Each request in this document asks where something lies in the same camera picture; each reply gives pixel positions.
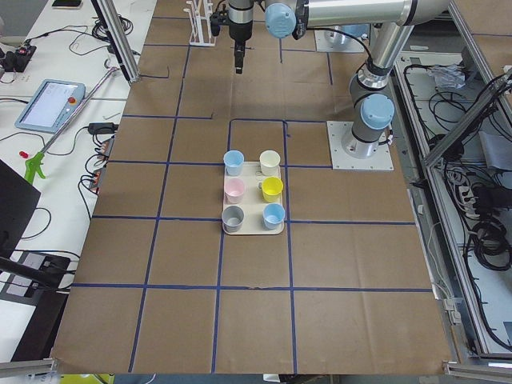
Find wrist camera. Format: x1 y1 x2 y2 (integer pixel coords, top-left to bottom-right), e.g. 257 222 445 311
210 10 229 37

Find blue teach pendant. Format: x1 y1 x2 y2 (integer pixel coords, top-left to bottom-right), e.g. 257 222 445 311
14 79 86 134

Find grey cup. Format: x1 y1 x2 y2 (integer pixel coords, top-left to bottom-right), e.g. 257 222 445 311
222 206 245 234

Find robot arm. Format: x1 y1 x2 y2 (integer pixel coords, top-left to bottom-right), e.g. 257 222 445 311
265 0 450 159
228 0 254 74

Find cream cup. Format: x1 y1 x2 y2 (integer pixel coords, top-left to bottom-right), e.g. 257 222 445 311
259 150 281 176

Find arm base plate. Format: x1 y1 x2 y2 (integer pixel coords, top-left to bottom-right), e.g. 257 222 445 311
326 121 394 171

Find aluminium frame post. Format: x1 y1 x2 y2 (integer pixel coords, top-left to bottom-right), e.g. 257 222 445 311
91 0 140 83

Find pink cup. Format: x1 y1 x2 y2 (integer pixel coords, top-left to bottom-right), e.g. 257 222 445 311
224 178 246 204

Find white wire cup rack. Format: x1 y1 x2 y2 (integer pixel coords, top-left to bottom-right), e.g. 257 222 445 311
183 0 216 47

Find light blue cup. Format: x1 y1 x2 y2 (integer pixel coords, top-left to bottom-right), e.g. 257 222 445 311
263 203 286 230
223 150 245 177

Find black monitor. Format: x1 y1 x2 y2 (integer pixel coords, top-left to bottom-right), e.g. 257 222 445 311
0 161 41 258

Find cream plastic tray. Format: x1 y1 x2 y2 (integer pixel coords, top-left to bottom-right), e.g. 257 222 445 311
222 162 284 235

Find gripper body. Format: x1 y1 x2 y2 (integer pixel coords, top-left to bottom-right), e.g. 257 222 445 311
234 40 246 68

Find green handled reacher grabber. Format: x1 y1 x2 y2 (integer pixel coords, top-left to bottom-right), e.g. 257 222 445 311
24 66 120 185

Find black smartphone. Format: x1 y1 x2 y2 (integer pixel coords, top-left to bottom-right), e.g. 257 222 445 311
51 0 82 10

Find yellow cup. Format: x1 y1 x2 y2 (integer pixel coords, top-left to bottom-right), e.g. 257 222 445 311
262 177 284 202

